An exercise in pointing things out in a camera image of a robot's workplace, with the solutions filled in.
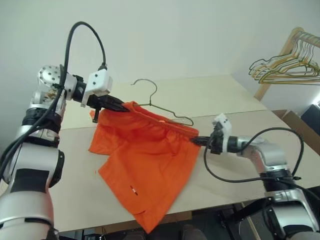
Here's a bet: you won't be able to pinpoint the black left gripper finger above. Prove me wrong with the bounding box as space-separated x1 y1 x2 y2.
107 95 126 107
105 102 131 113

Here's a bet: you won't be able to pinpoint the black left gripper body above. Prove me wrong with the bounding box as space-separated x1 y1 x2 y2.
87 93 110 124

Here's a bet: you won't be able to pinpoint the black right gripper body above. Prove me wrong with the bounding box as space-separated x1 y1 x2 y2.
208 124 225 155

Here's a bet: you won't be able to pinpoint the olive wire hanger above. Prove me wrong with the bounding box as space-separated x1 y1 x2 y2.
131 78 195 127

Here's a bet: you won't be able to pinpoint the orange shorts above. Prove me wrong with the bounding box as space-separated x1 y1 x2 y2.
88 100 203 235

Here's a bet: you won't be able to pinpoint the wooden clothes rack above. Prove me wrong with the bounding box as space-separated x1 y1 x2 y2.
253 27 320 102

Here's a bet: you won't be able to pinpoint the dark rounded shape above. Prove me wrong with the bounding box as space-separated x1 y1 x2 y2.
181 223 204 240
128 228 147 240

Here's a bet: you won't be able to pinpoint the black box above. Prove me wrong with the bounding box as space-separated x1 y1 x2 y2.
300 103 320 126

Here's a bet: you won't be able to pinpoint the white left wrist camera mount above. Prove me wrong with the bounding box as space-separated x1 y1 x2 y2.
80 69 115 109

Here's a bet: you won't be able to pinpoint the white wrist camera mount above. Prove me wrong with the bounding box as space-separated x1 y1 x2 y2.
211 113 232 154
80 69 115 109

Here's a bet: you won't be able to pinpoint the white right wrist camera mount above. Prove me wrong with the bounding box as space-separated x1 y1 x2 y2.
211 113 232 154

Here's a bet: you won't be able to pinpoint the light green wire hanger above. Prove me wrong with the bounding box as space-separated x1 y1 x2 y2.
258 33 320 86

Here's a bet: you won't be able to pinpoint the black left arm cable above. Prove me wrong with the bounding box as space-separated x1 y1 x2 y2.
0 21 109 181

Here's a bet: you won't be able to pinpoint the dark grey-green wire hanger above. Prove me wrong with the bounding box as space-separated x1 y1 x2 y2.
248 31 320 76

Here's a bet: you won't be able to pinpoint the yellow wire hanger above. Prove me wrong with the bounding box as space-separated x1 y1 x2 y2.
251 32 320 85

